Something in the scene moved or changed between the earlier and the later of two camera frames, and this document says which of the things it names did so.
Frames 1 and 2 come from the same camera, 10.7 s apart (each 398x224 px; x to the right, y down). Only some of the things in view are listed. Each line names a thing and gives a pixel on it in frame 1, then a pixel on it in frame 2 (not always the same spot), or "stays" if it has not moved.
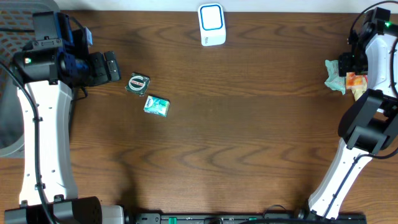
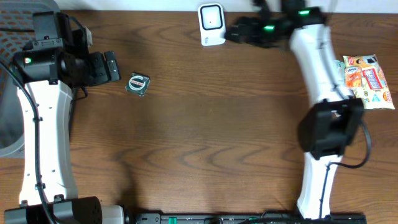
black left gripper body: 99,73 stays
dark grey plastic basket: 16,30 stays
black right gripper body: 357,59 to 265,31
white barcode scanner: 212,23 stays
